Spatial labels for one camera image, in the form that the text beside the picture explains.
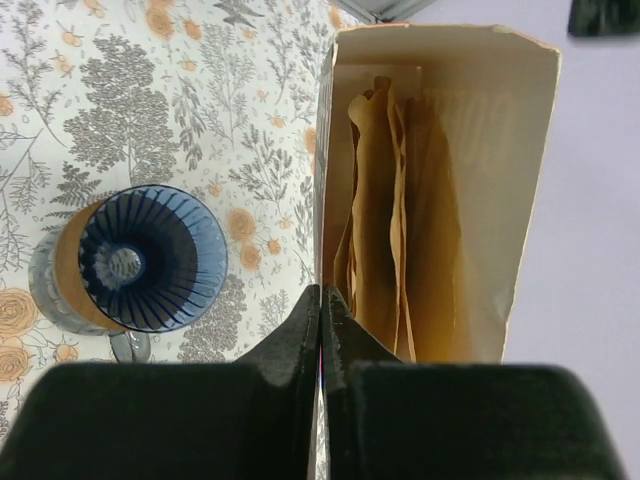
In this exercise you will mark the floral table mat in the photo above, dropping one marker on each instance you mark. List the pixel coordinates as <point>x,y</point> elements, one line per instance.
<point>217,98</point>

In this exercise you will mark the glass coffee server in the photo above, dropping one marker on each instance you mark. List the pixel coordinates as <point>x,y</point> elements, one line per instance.
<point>127,346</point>

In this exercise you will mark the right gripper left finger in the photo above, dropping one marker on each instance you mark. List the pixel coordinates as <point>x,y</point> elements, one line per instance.
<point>253,418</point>

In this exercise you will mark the blue glass dripper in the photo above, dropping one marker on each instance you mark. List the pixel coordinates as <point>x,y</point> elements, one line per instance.
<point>153,258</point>

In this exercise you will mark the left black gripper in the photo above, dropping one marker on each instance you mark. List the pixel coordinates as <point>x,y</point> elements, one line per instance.
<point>604,18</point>

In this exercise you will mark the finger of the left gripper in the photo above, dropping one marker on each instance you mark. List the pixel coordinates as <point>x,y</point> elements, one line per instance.
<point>383,10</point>

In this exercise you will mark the orange coffee filter box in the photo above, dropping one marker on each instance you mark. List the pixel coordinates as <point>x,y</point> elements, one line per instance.
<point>494,90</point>

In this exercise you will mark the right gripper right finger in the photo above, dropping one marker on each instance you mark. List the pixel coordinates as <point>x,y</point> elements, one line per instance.
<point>387,419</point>

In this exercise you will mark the brown paper filter stack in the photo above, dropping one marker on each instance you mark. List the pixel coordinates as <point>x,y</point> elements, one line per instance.
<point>398,263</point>

